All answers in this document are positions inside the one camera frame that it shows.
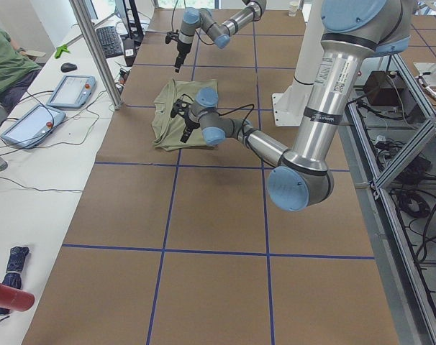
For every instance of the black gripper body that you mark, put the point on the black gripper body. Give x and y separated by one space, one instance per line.
189 126
182 49

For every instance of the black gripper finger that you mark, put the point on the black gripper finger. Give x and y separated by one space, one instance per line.
185 136
178 65

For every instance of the olive green long-sleeve shirt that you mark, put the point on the olive green long-sleeve shirt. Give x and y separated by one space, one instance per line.
168 131

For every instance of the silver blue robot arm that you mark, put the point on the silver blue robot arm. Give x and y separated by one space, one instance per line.
220 34
352 32

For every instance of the black power adapter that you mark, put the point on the black power adapter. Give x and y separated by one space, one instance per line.
129 51

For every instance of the black keyboard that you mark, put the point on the black keyboard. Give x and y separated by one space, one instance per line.
110 41

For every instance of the far blue teach pendant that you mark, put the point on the far blue teach pendant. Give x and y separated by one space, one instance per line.
72 92

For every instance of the blue teach pendant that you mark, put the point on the blue teach pendant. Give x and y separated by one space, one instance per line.
32 128
72 92

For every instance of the black computer mouse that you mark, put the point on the black computer mouse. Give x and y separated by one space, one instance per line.
68 67

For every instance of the paper cup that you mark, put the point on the paper cup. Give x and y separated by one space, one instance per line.
293 7

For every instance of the green plastic clamp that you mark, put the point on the green plastic clamp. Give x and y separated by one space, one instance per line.
60 50

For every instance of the near blue teach pendant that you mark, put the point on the near blue teach pendant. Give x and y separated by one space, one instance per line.
32 128

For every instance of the person in green shirt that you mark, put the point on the person in green shirt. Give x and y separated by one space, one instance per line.
17 72

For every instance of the brown wooden box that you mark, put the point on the brown wooden box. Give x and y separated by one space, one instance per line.
379 90

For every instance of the folded dark blue umbrella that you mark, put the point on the folded dark blue umbrella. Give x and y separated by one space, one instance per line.
14 268

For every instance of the red cylindrical bottle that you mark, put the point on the red cylindrical bottle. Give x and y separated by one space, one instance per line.
15 299

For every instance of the aluminium frame post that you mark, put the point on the aluminium frame post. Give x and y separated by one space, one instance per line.
89 34

